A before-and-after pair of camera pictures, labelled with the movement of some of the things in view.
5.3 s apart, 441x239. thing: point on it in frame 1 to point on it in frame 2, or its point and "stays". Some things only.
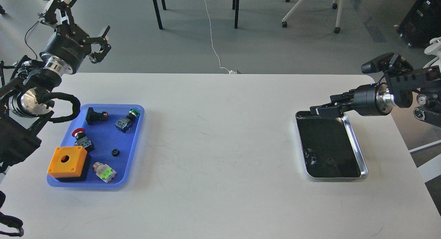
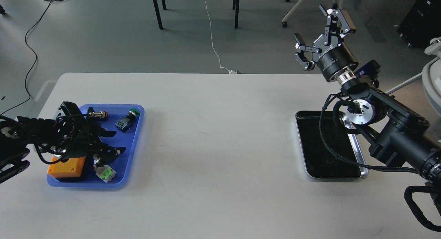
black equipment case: x=423 y=23 stays
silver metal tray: x=329 y=149 stays
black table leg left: x=156 y=8 stays
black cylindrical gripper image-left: x=66 y=50 to x=81 y=141
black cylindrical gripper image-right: x=373 y=99 to x=338 y=64
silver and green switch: x=104 y=172 stays
